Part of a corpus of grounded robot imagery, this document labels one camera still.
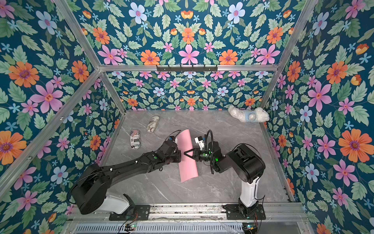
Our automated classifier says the pink rectangular paper sheet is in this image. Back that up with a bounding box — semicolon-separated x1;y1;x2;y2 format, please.
176;129;199;183

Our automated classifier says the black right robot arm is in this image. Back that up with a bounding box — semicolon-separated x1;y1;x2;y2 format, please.
184;141;266;219

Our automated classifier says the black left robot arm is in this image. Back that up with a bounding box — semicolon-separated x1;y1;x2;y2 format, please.
70;139;181;215

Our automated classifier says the white plush toy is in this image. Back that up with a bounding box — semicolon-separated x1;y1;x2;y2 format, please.
228;106;270;123

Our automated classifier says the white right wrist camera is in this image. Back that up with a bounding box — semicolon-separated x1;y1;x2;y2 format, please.
194;136;206;151

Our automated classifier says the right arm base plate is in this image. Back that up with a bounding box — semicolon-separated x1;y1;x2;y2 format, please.
223;203;266;220

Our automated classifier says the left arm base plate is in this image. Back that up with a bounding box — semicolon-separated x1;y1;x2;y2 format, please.
109;205;151;221

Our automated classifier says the black hook rail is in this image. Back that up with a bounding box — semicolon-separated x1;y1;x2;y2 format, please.
156;65;218;72

